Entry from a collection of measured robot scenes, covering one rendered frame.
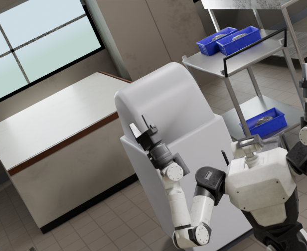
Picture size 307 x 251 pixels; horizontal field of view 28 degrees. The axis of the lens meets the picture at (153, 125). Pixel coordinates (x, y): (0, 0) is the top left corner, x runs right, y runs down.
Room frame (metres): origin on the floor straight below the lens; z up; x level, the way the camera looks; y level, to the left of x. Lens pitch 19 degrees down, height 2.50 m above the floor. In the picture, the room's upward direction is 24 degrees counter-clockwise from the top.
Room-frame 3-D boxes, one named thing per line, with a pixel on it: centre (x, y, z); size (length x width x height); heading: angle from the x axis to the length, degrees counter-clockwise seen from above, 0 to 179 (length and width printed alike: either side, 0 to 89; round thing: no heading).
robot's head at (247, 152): (2.30, -0.30, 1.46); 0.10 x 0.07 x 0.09; 69
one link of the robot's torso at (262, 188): (2.36, -0.33, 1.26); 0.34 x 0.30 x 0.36; 69
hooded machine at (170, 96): (4.38, -0.09, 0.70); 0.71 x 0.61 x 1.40; 15
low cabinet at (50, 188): (6.87, 0.89, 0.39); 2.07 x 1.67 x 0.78; 15
